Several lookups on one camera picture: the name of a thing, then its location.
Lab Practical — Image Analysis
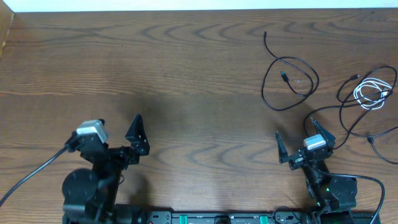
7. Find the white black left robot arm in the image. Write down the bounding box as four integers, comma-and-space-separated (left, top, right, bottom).
62, 114, 150, 223

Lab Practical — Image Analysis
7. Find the black right camera cable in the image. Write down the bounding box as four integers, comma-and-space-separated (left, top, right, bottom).
323, 172, 386, 224

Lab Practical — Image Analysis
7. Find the black left camera cable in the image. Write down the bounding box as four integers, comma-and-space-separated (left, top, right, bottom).
0, 136, 81, 208

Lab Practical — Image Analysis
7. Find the black camera cable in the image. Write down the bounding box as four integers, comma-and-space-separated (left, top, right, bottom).
323, 172, 386, 224
0, 136, 81, 208

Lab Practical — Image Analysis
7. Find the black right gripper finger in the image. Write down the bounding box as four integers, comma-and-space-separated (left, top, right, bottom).
311, 118, 336, 149
275, 131, 289, 164

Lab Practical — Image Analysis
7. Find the white USB cable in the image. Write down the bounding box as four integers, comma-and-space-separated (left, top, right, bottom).
353, 77, 393, 111

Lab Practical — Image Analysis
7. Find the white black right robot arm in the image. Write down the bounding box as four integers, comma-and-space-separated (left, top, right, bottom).
275, 119, 358, 212

